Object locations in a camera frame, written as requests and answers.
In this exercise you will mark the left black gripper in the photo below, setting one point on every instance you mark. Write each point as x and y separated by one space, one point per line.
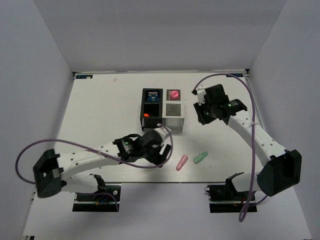
158 158

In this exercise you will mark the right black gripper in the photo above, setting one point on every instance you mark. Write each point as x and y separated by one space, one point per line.
198 109

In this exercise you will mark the pink correction tape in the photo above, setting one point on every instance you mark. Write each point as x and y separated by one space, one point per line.
181 162

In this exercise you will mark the pink cap glitter bottle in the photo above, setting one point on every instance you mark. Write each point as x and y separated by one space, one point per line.
173 95

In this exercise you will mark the blue ink jar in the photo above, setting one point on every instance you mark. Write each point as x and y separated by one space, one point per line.
153 98

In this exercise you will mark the green correction tape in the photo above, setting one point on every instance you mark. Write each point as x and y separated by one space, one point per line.
200 157

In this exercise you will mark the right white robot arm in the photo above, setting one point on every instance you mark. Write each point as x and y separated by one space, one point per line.
281 167

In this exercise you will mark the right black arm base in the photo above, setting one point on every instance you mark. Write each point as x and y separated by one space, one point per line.
221 201

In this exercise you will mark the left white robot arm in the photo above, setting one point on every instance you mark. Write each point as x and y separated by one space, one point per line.
55 173

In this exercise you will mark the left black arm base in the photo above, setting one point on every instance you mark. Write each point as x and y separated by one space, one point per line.
102 203

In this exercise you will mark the black slotted organizer box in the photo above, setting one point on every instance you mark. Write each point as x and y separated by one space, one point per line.
154 109

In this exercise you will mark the right blue corner label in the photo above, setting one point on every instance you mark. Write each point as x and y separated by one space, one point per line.
237 75

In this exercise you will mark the blue corner label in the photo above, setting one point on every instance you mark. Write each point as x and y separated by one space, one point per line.
84 76
237 75

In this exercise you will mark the white slotted organizer box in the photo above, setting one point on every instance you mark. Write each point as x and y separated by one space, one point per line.
173 114

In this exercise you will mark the left blue corner label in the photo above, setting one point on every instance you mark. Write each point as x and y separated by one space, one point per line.
84 76

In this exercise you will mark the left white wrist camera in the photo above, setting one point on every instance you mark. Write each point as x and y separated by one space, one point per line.
163 131

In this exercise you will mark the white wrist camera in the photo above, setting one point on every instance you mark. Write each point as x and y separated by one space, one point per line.
200 92
163 131

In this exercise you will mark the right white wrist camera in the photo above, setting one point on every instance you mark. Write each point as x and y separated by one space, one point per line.
200 92

